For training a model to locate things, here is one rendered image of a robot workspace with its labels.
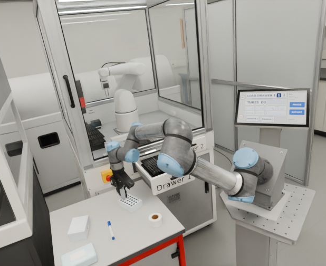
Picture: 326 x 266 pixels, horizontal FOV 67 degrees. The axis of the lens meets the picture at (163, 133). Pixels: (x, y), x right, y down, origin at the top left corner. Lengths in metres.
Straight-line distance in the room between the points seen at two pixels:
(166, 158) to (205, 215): 1.44
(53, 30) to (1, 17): 3.21
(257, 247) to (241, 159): 0.59
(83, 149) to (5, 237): 0.59
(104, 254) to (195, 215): 1.14
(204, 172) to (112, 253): 0.59
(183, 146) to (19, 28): 3.99
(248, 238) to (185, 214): 0.72
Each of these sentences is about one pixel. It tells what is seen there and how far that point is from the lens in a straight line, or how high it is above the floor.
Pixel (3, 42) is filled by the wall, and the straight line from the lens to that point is 4.66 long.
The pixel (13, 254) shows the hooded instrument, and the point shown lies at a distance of 1.69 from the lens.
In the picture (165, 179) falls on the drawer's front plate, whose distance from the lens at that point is 1.48.
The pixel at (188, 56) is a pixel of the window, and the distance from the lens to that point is 1.79.
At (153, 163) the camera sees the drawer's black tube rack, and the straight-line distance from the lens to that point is 1.67.
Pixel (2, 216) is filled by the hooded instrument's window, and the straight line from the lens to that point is 1.48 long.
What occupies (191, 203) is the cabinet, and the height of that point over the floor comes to 0.35.
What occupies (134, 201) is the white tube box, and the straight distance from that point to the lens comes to 1.52.
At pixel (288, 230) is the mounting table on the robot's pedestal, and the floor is 0.76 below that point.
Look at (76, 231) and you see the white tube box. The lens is 1.42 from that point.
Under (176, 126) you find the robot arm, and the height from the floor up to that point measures 1.33.
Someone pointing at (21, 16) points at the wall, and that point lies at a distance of 4.69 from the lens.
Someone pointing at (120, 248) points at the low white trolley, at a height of 0.76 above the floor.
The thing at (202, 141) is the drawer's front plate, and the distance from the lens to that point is 1.94.
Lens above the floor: 1.67
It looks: 21 degrees down
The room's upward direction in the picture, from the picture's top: 7 degrees counter-clockwise
